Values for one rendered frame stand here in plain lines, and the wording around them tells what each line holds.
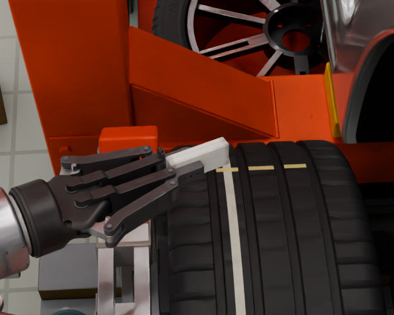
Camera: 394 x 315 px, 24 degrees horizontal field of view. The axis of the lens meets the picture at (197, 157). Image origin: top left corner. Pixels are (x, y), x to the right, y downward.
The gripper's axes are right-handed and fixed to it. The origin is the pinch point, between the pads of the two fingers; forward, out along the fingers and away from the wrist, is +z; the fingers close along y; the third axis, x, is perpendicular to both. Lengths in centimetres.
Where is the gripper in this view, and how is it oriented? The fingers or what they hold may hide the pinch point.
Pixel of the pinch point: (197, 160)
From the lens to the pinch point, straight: 98.2
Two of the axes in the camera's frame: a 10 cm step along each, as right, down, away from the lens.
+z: 8.8, -3.2, 3.5
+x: -0.1, -7.5, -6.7
